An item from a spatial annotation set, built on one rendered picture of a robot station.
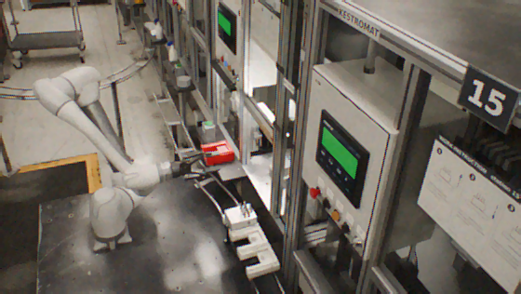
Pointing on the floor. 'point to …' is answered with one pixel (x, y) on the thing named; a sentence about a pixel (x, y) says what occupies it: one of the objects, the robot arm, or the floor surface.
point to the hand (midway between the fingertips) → (213, 161)
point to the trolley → (24, 42)
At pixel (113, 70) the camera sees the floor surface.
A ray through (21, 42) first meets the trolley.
